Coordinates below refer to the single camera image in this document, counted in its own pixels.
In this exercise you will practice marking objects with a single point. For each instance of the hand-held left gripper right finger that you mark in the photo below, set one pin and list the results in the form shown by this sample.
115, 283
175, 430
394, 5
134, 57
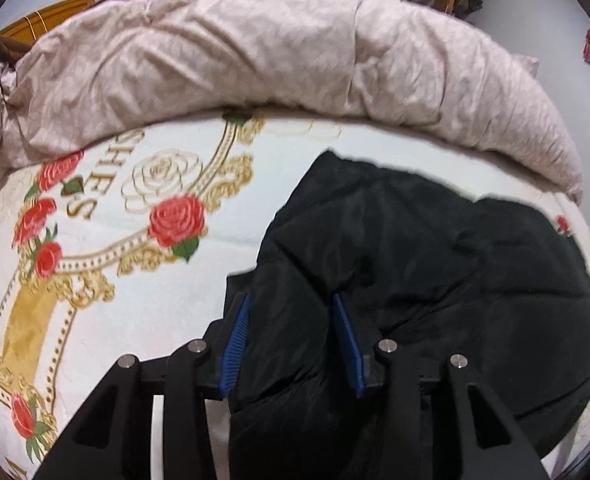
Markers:
350, 345

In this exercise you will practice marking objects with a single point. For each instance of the beige patterned quilt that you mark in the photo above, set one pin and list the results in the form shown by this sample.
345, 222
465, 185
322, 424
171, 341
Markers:
225, 50

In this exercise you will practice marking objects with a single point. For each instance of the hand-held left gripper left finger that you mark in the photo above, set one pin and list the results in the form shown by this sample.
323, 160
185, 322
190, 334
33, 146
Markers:
235, 340

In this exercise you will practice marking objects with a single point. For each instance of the white rose print bed sheet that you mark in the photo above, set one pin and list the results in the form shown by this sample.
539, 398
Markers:
125, 280

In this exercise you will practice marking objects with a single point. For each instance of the black hooded puffer jacket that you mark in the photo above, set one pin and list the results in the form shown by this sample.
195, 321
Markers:
425, 260

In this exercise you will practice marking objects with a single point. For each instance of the wooden headboard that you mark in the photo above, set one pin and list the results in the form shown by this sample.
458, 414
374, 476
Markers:
50, 20

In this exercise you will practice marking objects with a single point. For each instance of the brown cloth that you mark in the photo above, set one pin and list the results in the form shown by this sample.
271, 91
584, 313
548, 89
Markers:
2, 50

